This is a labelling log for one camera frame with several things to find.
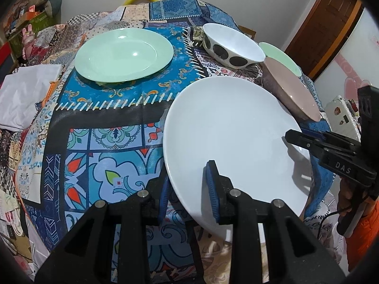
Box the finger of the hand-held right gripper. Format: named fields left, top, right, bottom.
left=302, top=125, right=361, bottom=143
left=285, top=129, right=356, bottom=157

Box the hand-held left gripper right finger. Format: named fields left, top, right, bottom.
left=205, top=160, right=347, bottom=284

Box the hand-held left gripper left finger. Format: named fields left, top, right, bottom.
left=35, top=177, right=173, bottom=284

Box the pink bowl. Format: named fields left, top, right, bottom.
left=262, top=57, right=322, bottom=122

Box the white plate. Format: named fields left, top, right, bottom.
left=163, top=76, right=314, bottom=242

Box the green bowl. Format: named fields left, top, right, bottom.
left=259, top=42, right=302, bottom=77

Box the white bowl with black dots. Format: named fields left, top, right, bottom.
left=202, top=23, right=266, bottom=69

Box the green plate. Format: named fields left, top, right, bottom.
left=75, top=28, right=174, bottom=83

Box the person's right forearm orange sleeve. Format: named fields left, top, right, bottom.
left=345, top=199, right=378, bottom=273

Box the person's right hand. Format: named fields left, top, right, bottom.
left=339, top=179, right=361, bottom=214

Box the white appliance with stickers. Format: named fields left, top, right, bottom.
left=324, top=95, right=361, bottom=140

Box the patchwork printed tablecloth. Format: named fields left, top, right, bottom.
left=16, top=0, right=338, bottom=284

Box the brown wooden door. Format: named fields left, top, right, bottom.
left=285, top=0, right=365, bottom=81

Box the cardboard box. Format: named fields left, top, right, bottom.
left=239, top=25, right=257, bottom=40

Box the pile of papers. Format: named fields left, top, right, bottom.
left=0, top=188, right=34, bottom=262

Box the white folded cloth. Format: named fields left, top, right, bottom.
left=0, top=64, right=64, bottom=131

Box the pink bunny toy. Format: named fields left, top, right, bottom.
left=21, top=25, right=36, bottom=59

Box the red box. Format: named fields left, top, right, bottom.
left=0, top=43, right=13, bottom=67

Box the green box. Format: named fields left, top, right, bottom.
left=8, top=9, right=57, bottom=51

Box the pink heart wall sticker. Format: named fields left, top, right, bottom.
left=334, top=46, right=372, bottom=102

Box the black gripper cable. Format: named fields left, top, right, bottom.
left=316, top=209, right=347, bottom=240

